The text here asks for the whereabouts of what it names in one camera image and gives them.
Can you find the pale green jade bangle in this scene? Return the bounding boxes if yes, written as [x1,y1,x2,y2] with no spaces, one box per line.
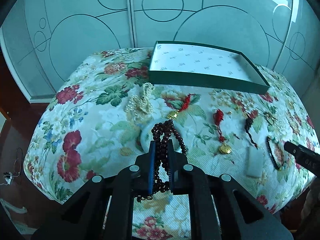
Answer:
[140,119,185,153]

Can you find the black bead bracelet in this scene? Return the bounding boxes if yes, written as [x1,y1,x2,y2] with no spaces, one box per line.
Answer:
[265,135,282,171]

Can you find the dark red bead bracelet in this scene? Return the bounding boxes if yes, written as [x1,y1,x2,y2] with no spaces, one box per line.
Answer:
[135,119,188,203]

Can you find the white jade plaque black cord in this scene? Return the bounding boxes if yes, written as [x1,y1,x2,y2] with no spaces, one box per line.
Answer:
[244,116,265,179]

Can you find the red cord gold pendant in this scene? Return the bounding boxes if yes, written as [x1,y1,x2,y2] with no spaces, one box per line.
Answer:
[167,94,195,120]

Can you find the red tassel gold locket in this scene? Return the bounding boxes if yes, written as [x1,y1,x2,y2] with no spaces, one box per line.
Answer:
[213,109,232,154]

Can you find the white pearl necklace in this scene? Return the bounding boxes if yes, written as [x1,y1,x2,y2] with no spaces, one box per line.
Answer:
[124,82,155,115]

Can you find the green jewelry box tray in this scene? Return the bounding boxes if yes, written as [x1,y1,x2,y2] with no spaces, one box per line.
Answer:
[148,41,270,94]

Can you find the frosted glass wardrobe doors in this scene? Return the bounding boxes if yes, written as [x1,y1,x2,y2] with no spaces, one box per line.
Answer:
[1,0,319,101]

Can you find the white cable on floor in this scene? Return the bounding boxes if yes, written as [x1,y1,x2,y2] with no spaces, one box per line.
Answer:
[0,147,25,186]

